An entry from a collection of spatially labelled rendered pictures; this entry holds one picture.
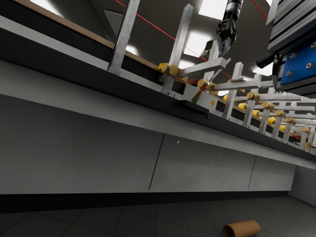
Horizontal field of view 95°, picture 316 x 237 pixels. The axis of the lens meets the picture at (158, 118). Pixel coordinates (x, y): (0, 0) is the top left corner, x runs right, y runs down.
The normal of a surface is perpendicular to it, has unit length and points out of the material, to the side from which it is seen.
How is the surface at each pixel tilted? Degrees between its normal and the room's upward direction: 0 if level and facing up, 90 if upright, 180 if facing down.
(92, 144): 90
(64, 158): 90
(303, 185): 90
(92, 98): 90
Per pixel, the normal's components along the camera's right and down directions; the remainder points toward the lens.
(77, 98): 0.49, 0.11
